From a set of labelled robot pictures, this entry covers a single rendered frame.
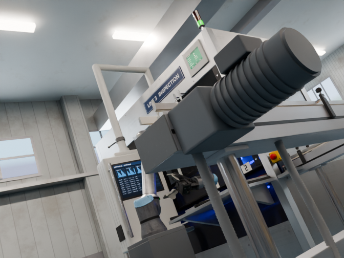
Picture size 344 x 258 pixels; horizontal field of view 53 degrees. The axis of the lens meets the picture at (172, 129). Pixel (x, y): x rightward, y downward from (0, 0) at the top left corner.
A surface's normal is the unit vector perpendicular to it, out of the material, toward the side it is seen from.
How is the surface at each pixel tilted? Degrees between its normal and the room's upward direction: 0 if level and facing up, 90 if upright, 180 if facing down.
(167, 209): 90
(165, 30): 90
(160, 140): 90
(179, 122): 90
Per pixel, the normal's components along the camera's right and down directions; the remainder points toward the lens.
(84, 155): 0.51, -0.46
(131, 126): -0.75, 0.06
